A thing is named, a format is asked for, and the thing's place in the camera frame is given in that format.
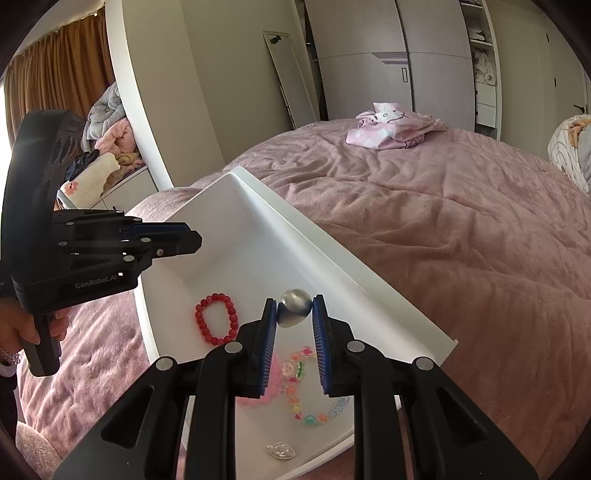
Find fluffy beige rug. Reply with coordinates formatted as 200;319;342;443
16;422;63;472

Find silver metal charm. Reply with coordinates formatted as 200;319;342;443
278;288;313;329

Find red bead bracelet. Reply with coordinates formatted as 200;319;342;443
195;293;239;346

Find grey blanket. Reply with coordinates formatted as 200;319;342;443
85;83;123;153

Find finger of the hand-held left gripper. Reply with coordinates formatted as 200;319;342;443
52;208;192;241
58;230;203;274

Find white window seat cabinet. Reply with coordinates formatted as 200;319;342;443
99;164;160;215

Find dark clothes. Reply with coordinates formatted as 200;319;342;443
65;150;100;181

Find multicolour bead bracelet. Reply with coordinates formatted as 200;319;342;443
278;349;351;428

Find grey wardrobe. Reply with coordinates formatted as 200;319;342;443
302;0;504;141

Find person's left hand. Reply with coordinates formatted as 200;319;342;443
0;298;70;360

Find clear heart pendant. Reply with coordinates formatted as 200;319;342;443
265;442;296;461

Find white folded flower blanket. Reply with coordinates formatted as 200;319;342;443
58;152;122;208

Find patterned cream blanket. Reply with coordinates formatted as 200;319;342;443
547;113;591;199

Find pink bead bracelet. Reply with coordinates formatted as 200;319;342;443
236;354;286;408

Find leaning mirror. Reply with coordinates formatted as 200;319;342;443
262;30;321;131

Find pink fluffy blanket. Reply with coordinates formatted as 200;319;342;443
95;119;138;158

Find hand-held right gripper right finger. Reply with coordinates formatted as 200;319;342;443
311;294;539;480

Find pink cartoon cloth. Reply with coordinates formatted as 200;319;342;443
346;102;448;151

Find beige blanket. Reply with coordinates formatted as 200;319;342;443
115;152;141;176

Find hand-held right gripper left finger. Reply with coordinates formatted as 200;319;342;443
53;298;280;480

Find white plastic bin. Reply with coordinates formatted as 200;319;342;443
134;166;459;480

